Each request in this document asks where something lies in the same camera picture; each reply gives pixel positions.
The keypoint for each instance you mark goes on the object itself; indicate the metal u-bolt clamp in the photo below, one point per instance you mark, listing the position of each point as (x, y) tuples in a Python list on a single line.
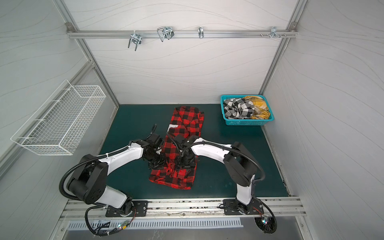
[(135, 40), (165, 33)]

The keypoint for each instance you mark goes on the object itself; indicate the black white checked shirt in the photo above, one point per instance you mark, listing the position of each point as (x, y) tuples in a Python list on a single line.
[(239, 108)]

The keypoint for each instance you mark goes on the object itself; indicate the horizontal aluminium rail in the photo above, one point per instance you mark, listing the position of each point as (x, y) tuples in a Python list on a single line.
[(179, 34)]

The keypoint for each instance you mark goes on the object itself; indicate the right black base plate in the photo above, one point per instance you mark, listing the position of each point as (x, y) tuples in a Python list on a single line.
[(235, 207)]

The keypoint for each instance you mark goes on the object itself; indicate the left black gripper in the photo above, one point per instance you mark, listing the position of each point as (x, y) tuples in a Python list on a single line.
[(163, 162)]

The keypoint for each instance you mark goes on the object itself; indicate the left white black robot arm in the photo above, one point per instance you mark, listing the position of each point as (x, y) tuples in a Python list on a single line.
[(87, 181)]

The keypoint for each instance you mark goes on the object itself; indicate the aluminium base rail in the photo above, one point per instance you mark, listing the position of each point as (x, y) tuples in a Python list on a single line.
[(194, 208)]

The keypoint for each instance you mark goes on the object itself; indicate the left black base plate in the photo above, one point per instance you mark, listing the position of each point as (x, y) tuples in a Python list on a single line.
[(133, 208)]

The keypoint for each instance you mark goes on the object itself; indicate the metal bracket with bolts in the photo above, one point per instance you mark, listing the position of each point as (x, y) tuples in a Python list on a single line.
[(273, 34)]

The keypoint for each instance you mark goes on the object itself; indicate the metal U-bolt clamp middle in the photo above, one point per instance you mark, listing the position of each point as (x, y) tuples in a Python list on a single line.
[(165, 33)]

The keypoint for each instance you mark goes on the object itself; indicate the metal U-bolt clamp left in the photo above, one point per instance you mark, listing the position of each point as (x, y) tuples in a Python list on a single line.
[(135, 40)]

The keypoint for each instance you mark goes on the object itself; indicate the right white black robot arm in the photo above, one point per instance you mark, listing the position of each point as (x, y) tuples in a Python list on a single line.
[(242, 167)]

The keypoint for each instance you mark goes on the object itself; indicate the small metal clamp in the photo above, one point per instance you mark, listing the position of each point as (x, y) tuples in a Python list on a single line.
[(201, 32)]

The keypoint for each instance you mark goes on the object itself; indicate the white wire basket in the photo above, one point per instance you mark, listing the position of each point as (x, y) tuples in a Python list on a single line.
[(59, 124)]

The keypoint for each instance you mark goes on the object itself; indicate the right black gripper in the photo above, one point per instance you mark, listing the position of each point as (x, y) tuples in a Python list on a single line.
[(186, 162)]

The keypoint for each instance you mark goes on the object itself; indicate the red black plaid shirt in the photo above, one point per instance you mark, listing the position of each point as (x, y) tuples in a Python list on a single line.
[(179, 170)]

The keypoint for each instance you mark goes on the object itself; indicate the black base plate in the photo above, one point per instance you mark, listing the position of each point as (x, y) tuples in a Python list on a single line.
[(133, 208), (235, 207)]

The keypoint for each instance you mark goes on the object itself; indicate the teal plastic basket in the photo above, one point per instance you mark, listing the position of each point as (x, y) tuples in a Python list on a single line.
[(244, 122)]

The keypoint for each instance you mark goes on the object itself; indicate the white vent strip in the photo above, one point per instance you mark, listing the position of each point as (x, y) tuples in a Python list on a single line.
[(152, 224)]

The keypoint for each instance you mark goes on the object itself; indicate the yellow plaid shirt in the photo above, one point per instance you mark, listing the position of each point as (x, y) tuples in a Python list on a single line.
[(261, 110)]

